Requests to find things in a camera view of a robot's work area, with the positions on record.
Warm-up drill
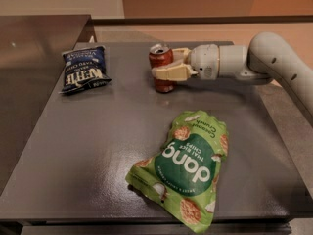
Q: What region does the green dang rice chips bag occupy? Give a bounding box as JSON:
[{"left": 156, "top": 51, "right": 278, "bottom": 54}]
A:
[{"left": 125, "top": 111, "right": 229, "bottom": 233}]

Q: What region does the dark grey side counter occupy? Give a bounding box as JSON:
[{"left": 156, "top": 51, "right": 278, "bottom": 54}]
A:
[{"left": 0, "top": 15, "right": 96, "bottom": 194}]

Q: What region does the red coke can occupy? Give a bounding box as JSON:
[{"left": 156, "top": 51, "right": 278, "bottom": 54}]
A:
[{"left": 149, "top": 43, "right": 176, "bottom": 93}]

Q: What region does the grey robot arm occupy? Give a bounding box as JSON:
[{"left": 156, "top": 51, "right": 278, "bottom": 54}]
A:
[{"left": 152, "top": 32, "right": 313, "bottom": 124}]

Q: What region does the blue kettle chips bag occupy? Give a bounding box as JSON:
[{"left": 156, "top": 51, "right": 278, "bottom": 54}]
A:
[{"left": 61, "top": 46, "right": 112, "bottom": 95}]

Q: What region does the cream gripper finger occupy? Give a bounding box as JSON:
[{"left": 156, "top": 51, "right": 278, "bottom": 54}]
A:
[
  {"left": 172, "top": 48, "right": 191, "bottom": 64},
  {"left": 152, "top": 64, "right": 198, "bottom": 81}
]

